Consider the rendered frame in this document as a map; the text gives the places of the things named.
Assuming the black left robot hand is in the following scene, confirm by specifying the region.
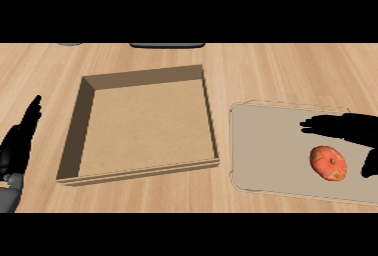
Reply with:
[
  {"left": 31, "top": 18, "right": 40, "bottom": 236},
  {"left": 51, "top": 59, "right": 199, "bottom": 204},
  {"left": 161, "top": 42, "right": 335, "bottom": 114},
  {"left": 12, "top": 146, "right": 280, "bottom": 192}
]
[{"left": 0, "top": 94, "right": 44, "bottom": 177}]

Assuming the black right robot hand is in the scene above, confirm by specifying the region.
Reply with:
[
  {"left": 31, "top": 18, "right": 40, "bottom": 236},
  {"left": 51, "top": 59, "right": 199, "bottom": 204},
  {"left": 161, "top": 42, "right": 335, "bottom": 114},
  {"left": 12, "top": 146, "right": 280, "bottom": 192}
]
[{"left": 298, "top": 112, "right": 378, "bottom": 179}]

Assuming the orange round squash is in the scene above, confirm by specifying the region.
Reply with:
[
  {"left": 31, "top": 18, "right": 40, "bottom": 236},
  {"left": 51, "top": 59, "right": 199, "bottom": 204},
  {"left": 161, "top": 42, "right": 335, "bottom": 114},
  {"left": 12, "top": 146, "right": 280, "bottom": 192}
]
[{"left": 308, "top": 145, "right": 348, "bottom": 182}]

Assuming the beige tray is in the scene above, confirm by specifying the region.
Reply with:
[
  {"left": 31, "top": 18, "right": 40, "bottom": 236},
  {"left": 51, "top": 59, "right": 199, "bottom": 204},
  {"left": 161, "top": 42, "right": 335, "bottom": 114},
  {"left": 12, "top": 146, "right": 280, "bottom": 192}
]
[{"left": 229, "top": 99, "right": 378, "bottom": 206}]

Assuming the brown cardboard box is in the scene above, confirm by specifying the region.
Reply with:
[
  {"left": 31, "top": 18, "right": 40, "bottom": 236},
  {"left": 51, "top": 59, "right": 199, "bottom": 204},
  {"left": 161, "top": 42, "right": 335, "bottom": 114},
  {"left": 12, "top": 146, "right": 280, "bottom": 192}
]
[{"left": 54, "top": 64, "right": 221, "bottom": 187}]

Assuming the dark flat appliance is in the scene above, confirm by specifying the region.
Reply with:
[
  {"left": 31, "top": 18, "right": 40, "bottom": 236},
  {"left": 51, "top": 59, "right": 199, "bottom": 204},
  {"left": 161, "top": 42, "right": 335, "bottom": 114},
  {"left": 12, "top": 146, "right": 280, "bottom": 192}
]
[{"left": 128, "top": 42, "right": 206, "bottom": 50}]

